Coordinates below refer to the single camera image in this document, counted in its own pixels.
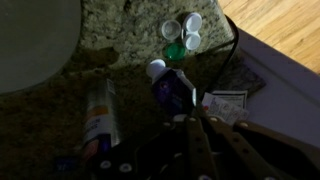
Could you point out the clear lens case cap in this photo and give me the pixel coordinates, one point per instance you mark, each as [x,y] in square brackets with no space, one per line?
[171,29]

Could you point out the white toothpaste tube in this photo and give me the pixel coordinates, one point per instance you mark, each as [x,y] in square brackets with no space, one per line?
[172,90]

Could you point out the white oval sink basin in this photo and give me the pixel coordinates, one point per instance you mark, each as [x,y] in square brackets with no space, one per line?
[37,37]

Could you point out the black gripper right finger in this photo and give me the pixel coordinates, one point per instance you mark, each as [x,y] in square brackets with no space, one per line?
[254,152]

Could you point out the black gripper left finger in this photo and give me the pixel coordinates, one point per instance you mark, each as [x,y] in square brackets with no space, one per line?
[162,151]

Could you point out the white contact lens case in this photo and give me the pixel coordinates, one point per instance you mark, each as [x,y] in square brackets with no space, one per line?
[190,31]

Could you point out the green lens case cap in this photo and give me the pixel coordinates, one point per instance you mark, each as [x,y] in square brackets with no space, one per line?
[175,51]

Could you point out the silver orange-capped spray can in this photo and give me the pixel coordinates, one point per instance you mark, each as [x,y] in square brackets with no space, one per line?
[100,129]

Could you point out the folded paper leaflet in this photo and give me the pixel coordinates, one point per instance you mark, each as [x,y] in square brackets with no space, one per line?
[228,99]

